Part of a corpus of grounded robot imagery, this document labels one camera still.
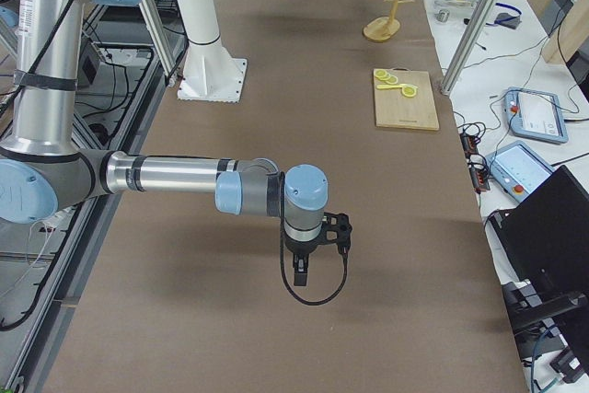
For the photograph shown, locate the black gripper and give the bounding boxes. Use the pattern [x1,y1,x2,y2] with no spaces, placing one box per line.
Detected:
[284,237,319,286]

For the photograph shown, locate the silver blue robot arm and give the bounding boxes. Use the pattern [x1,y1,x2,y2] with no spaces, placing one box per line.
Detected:
[1,0,328,286]

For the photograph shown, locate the wooden cup rack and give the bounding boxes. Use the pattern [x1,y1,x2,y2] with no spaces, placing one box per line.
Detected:
[362,0,422,42]

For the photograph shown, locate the small metal cup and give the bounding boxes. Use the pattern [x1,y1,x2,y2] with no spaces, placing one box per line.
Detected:
[435,8,450,23]

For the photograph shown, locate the wooden cutting board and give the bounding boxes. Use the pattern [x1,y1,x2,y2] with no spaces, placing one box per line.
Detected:
[373,68,440,131]

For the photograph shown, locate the yellow plastic knife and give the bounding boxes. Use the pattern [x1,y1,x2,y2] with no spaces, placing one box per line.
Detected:
[376,84,410,90]

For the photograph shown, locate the lemon slice by knife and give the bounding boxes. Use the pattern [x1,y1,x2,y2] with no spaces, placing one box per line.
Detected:
[400,84,418,98]

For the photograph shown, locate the black power strip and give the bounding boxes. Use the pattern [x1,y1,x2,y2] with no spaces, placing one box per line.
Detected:
[460,132,491,194]

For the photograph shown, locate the lemon slice front stack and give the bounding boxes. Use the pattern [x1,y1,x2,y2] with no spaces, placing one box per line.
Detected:
[374,69,389,80]

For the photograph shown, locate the lower teach pendant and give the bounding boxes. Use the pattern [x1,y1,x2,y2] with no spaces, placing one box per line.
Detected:
[486,141,555,202]

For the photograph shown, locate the teach pendant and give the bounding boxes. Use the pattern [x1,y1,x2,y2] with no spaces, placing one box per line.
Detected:
[486,141,555,202]
[504,87,569,144]

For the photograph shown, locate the black monitor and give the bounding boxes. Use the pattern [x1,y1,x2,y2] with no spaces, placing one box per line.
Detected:
[491,166,588,370]

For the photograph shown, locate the upper teach pendant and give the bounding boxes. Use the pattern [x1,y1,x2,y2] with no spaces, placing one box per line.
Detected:
[504,87,569,144]

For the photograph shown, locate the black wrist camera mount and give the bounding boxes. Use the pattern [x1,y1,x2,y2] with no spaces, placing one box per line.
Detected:
[317,213,352,258]

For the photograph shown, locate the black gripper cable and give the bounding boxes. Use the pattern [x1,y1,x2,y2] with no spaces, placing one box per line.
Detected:
[277,171,349,306]

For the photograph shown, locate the white pedestal base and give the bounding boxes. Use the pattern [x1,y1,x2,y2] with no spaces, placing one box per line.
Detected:
[177,0,248,103]

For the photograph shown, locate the black box under frame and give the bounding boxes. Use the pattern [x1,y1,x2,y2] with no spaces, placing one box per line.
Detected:
[77,45,100,89]

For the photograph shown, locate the aluminium frame post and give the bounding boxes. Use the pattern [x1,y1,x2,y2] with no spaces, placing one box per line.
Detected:
[440,0,497,96]

